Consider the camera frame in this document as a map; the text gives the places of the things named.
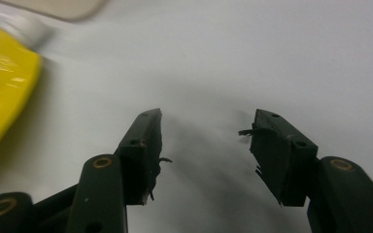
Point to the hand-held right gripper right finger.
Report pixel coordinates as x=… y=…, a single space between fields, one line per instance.
x=285 y=155

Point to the yellow plastic object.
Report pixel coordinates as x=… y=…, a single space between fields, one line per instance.
x=3 y=84

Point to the white cylindrical object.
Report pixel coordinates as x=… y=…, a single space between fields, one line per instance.
x=26 y=30

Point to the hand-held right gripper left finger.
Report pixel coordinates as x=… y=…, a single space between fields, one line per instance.
x=139 y=152

